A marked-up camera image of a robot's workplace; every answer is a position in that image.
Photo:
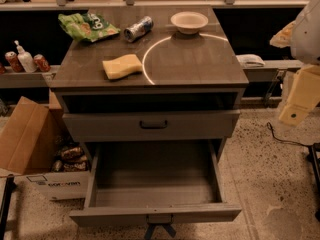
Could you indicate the snack bags in box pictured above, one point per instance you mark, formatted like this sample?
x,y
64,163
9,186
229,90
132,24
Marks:
x,y
70,159

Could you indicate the red soda can left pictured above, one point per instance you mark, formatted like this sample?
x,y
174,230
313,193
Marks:
x,y
13,61

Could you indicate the folded white cloth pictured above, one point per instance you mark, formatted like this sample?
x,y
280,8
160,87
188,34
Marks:
x,y
250,60

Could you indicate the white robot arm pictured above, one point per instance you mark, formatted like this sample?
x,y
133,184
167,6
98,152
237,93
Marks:
x,y
302,36

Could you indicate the red soda can right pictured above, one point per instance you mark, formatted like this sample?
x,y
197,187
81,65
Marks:
x,y
42,63

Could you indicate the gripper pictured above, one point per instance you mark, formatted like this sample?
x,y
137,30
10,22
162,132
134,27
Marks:
x,y
307,37

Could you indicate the green chip bag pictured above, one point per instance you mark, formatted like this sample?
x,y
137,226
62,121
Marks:
x,y
87,27

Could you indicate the grey drawer cabinet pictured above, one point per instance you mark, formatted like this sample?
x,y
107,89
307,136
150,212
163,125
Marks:
x,y
179,72

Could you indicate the red soda can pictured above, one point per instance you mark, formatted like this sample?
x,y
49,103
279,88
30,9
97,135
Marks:
x,y
42,63
13,61

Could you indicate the open middle drawer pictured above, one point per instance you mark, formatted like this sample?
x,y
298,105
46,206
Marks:
x,y
155,182

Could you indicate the silver blue soda can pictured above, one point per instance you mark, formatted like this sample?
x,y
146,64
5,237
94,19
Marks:
x,y
138,29

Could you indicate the yellow sponge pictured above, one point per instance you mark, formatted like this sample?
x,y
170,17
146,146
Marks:
x,y
122,66

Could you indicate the white cardboard box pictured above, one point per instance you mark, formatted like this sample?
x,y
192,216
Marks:
x,y
55,185

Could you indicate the white pump bottle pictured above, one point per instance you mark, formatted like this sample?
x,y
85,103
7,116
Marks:
x,y
25,59

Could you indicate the black stand left edge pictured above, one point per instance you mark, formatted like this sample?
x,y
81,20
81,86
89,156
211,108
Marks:
x,y
6,199

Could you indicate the white paper bowl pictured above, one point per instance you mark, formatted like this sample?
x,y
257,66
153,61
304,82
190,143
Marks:
x,y
188,22

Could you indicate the brown cardboard box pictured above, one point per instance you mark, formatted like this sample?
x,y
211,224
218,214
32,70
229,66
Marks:
x,y
29,138

